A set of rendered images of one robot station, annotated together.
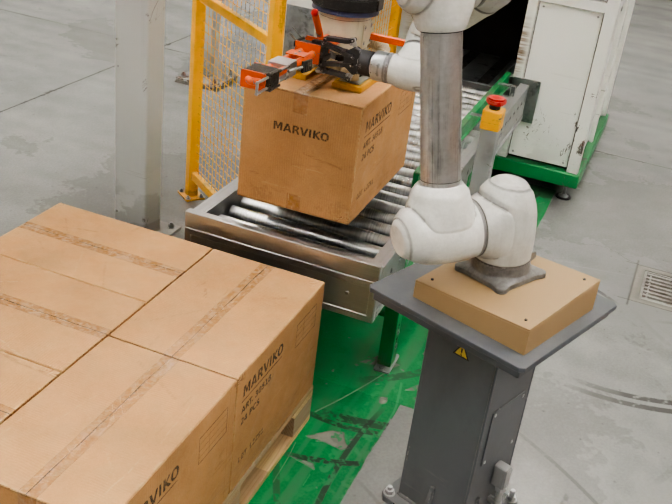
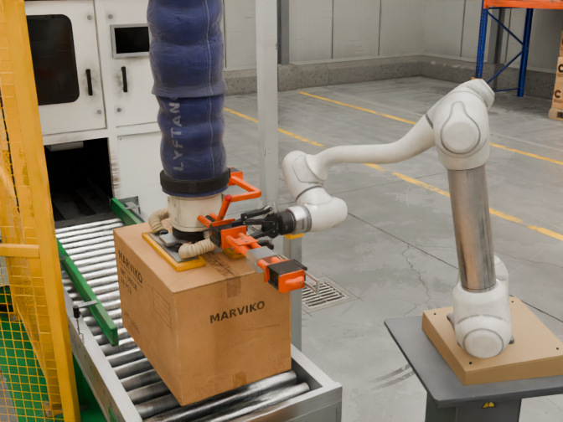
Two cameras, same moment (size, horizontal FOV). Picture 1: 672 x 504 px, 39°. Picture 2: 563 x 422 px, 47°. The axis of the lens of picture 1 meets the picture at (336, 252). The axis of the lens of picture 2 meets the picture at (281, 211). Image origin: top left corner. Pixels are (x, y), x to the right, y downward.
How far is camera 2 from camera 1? 2.04 m
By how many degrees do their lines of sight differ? 45
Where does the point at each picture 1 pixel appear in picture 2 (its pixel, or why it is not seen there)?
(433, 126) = (485, 241)
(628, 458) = not seen: hidden behind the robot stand
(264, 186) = (209, 382)
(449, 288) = (489, 361)
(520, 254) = not seen: hidden behind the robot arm
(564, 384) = (370, 389)
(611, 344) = (346, 346)
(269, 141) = (208, 337)
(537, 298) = (528, 331)
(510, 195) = (501, 267)
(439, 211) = (505, 305)
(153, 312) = not seen: outside the picture
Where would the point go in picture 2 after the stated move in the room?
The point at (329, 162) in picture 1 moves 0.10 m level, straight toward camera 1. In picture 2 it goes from (268, 325) to (291, 335)
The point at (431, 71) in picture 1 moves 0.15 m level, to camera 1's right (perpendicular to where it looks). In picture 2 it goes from (478, 198) to (503, 185)
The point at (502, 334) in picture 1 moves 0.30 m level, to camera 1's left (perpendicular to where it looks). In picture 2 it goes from (550, 368) to (510, 414)
